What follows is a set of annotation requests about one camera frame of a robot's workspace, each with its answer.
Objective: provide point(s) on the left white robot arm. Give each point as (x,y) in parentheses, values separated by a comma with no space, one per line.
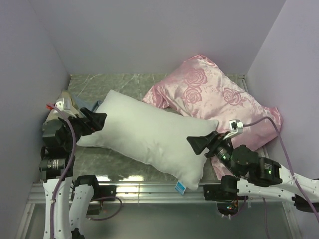
(60,135)

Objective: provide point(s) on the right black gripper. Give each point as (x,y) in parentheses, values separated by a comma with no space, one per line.
(213,139)

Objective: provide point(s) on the aluminium front rail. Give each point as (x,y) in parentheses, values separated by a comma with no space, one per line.
(155,193)

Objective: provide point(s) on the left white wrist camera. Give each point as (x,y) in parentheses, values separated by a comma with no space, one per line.
(62,108)

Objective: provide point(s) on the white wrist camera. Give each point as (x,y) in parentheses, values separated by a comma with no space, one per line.
(62,108)
(236,128)

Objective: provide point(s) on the pink rose satin pillow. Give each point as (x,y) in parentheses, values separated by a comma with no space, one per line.
(198,88)

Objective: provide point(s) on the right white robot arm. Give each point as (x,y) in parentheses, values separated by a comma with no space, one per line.
(253,176)

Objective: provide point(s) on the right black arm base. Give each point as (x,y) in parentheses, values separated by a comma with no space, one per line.
(227,202)

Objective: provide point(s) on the green beige patchwork pillowcase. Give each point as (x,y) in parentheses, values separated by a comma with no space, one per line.
(77,103)

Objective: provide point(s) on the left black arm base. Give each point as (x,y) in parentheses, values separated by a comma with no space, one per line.
(106,193)

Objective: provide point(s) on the white pillow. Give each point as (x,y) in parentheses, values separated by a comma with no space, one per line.
(152,136)

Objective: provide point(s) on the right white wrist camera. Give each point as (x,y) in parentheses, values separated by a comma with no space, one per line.
(236,128)

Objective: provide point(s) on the blue pillow care label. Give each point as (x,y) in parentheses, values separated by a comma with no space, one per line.
(180,188)

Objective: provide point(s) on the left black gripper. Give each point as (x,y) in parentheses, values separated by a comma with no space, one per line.
(97,118)

